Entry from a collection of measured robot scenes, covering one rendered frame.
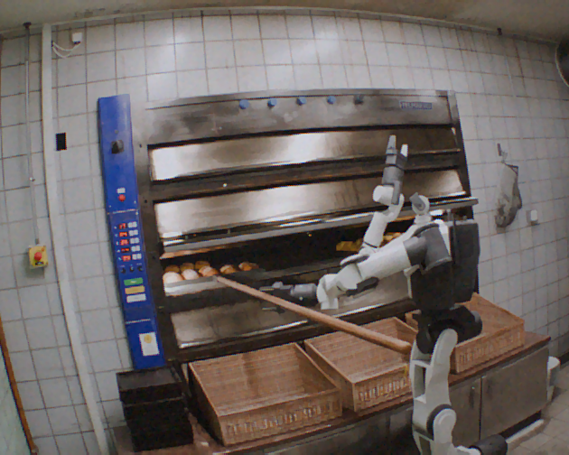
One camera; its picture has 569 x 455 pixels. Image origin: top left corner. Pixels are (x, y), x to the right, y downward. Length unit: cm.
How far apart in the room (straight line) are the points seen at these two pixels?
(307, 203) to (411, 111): 87
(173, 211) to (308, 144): 75
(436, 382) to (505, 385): 97
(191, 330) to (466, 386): 140
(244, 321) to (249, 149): 82
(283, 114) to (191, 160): 53
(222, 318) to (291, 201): 65
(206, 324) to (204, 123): 95
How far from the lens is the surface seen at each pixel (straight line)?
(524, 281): 376
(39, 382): 263
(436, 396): 212
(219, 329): 262
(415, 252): 177
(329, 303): 204
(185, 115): 262
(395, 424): 254
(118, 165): 249
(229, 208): 261
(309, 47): 291
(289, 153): 272
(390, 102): 309
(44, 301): 253
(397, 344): 129
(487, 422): 298
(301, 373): 274
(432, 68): 333
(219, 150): 263
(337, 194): 282
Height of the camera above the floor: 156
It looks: 3 degrees down
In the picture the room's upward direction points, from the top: 7 degrees counter-clockwise
